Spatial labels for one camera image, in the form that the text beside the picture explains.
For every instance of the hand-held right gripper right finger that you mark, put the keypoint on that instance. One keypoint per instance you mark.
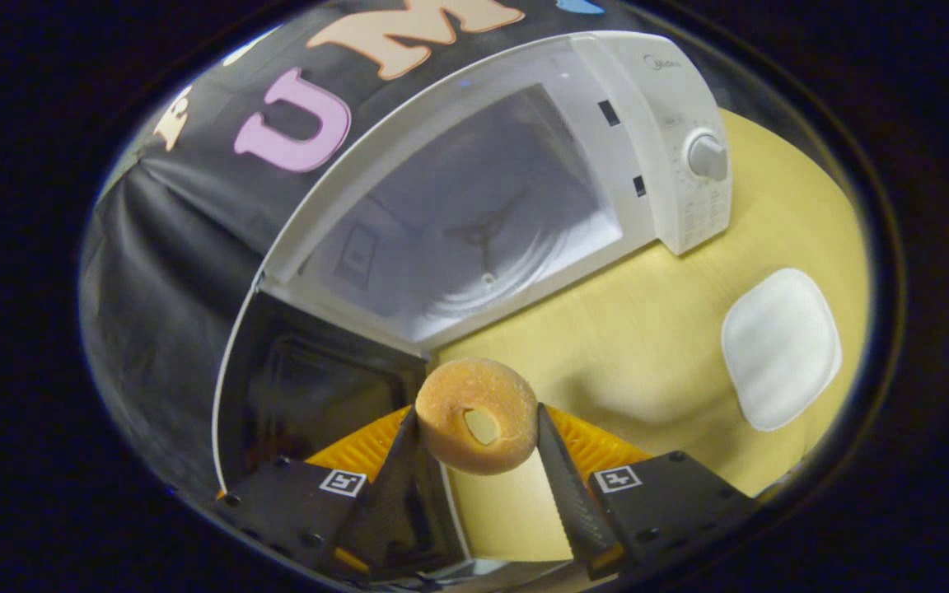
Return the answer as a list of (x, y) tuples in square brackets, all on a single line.
[(573, 494)]

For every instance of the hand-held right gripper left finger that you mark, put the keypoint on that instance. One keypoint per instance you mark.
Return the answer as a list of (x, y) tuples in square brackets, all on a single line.
[(396, 502)]

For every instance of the white microwave oven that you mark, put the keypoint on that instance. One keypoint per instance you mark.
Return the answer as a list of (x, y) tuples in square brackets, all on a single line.
[(656, 99)]

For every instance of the white square plate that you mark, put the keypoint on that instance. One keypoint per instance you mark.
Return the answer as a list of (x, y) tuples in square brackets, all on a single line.
[(779, 346)]

